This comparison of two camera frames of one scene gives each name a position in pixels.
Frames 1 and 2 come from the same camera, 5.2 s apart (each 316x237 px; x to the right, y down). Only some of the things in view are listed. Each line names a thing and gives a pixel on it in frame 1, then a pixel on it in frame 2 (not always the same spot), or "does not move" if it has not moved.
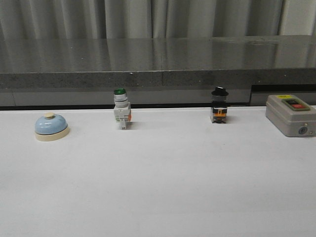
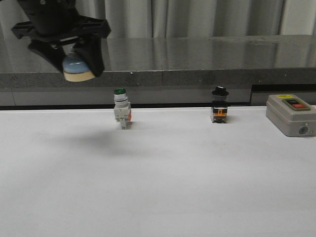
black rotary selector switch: x=219 y=108 does not move
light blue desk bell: x=51 y=127 to x=75 y=69
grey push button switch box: x=293 y=116 does not move
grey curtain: x=43 y=19 does not move
